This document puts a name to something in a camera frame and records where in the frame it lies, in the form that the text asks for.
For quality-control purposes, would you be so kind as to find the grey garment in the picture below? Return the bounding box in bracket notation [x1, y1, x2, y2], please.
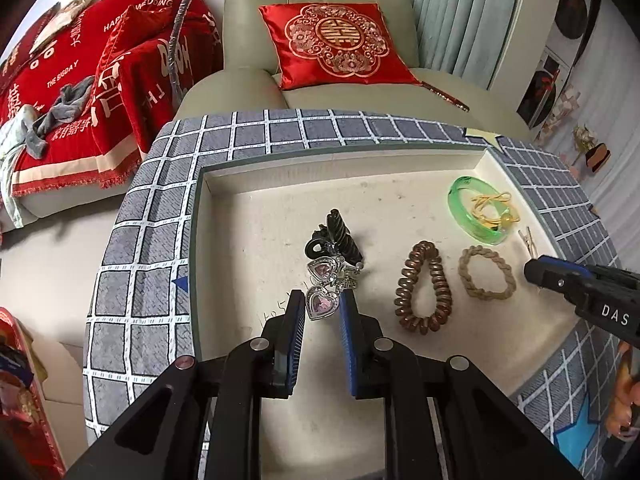
[22, 75, 96, 159]

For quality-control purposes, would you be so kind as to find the gold metal hair clip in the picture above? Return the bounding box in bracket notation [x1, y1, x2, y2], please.
[517, 227, 539, 259]

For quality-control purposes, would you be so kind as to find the brown spiral hair tie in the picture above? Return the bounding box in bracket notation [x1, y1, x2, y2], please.
[393, 240, 454, 336]

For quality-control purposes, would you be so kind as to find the silver heart jewellery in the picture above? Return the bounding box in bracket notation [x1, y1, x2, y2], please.
[304, 254, 362, 322]

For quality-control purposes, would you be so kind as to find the yellow hair tie with bead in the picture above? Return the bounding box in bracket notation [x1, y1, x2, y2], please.
[469, 190, 521, 229]

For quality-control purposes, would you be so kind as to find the shallow grey-green tray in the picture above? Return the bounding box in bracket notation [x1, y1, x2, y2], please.
[186, 141, 569, 480]

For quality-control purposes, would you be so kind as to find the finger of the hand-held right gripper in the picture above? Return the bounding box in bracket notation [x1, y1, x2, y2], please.
[523, 258, 596, 307]
[537, 255, 595, 277]

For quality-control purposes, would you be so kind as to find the white garment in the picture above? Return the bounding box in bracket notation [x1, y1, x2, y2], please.
[0, 107, 39, 229]

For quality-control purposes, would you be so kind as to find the red pillow with white characters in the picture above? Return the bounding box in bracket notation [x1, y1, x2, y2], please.
[0, 2, 62, 81]

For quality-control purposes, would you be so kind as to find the wooden ornament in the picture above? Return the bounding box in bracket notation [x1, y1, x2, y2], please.
[572, 124, 612, 171]

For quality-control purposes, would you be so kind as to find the person's right hand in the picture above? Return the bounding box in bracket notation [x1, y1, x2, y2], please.
[604, 339, 640, 444]

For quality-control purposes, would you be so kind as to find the white dryer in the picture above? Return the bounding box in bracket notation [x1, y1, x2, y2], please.
[552, 0, 604, 67]

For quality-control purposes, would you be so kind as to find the pink flower decoration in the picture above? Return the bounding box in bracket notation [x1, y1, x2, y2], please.
[537, 87, 584, 144]

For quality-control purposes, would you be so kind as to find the green leather armchair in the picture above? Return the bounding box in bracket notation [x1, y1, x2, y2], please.
[176, 0, 532, 142]

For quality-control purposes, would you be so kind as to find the red covered sofa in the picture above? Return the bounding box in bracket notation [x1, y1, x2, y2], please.
[0, 0, 224, 199]

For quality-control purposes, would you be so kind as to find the beige sofa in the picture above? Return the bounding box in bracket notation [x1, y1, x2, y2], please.
[0, 159, 142, 233]

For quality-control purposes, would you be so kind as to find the green translucent bangle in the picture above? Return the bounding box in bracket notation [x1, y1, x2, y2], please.
[447, 174, 516, 246]

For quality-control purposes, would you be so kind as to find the white washing machine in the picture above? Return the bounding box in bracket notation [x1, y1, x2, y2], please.
[517, 47, 572, 129]

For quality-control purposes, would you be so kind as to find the beige braided hair tie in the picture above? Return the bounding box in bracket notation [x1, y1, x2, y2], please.
[457, 244, 517, 301]

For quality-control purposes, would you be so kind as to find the red folding fan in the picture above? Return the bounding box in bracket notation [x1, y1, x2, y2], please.
[422, 79, 471, 113]

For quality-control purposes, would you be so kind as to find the black hair claw clip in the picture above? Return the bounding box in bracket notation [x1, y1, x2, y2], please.
[304, 209, 365, 267]

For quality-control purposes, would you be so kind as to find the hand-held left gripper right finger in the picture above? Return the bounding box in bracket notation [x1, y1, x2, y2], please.
[338, 289, 584, 480]

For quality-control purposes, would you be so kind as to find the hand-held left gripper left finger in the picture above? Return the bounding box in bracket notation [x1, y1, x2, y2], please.
[65, 290, 307, 480]

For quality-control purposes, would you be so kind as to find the red fringed pillow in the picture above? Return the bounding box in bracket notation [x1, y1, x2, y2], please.
[97, 4, 174, 128]

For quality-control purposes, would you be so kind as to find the pale green curtain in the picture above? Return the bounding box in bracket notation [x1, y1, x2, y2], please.
[394, 0, 532, 92]

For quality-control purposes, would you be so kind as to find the photo printed pillow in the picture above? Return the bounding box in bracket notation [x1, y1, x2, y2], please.
[29, 0, 99, 57]

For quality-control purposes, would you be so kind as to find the red embroidered cushion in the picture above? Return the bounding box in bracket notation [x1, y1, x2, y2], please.
[258, 2, 424, 91]

